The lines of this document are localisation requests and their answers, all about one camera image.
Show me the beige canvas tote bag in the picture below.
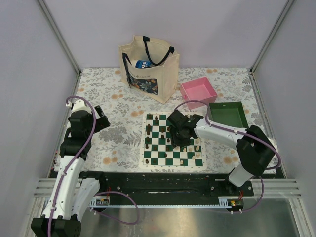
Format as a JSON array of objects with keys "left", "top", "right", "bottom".
[{"left": 118, "top": 36, "right": 180, "bottom": 104}]

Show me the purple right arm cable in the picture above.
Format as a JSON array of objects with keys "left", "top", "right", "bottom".
[{"left": 172, "top": 100, "right": 282, "bottom": 214}]

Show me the blue white can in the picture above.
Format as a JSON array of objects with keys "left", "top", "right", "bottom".
[{"left": 135, "top": 60, "right": 152, "bottom": 69}]

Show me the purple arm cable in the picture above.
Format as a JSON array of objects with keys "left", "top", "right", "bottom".
[
  {"left": 172, "top": 100, "right": 282, "bottom": 214},
  {"left": 45, "top": 95, "right": 140, "bottom": 237}
]

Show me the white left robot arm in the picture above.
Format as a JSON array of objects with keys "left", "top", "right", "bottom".
[{"left": 31, "top": 102, "right": 110, "bottom": 237}]

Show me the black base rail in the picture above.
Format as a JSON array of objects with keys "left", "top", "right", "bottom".
[{"left": 79, "top": 171, "right": 254, "bottom": 206}]

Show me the green white chess board mat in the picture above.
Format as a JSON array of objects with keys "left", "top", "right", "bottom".
[{"left": 139, "top": 112, "right": 207, "bottom": 170}]

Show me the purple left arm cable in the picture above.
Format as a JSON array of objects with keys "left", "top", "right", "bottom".
[{"left": 45, "top": 95, "right": 140, "bottom": 237}]

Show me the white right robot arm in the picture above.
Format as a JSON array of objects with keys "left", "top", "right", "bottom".
[{"left": 167, "top": 110, "right": 280, "bottom": 196}]

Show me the green plastic tray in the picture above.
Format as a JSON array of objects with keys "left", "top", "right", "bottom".
[{"left": 209, "top": 101, "right": 249, "bottom": 128}]

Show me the pink plastic box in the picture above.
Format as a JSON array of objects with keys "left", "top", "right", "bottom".
[{"left": 180, "top": 77, "right": 218, "bottom": 104}]

